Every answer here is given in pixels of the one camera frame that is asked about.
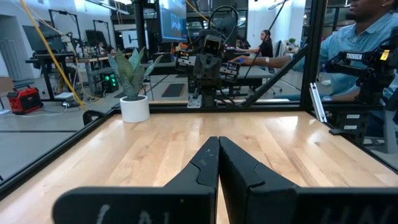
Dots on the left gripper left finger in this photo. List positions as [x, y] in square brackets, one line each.
[186, 202]

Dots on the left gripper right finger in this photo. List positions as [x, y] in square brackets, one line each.
[264, 202]

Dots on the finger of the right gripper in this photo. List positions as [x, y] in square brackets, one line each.
[214, 67]
[201, 67]

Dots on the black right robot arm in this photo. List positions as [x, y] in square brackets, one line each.
[208, 93]

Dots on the black floor mat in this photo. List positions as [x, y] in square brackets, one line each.
[173, 90]

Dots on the person's hand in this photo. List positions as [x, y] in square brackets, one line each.
[248, 60]

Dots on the large display monitor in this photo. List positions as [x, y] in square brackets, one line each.
[172, 21]

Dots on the person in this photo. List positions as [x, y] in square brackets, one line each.
[351, 40]
[266, 46]

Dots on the snake plant in white pot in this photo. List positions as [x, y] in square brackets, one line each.
[134, 110]

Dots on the black computer case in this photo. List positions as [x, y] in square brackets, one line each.
[109, 82]

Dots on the small potted plant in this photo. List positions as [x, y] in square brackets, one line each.
[291, 42]

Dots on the black table clamp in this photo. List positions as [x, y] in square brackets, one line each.
[93, 115]

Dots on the black desk with equipment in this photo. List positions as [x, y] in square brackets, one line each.
[46, 57]

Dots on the red black power station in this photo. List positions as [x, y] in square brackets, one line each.
[25, 101]

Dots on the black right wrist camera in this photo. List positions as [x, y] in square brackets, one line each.
[213, 46]

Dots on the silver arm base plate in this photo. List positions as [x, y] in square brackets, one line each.
[194, 102]

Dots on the black aluminium table frame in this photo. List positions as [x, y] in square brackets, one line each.
[312, 62]

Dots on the silver corner bracket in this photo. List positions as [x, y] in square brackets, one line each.
[317, 104]

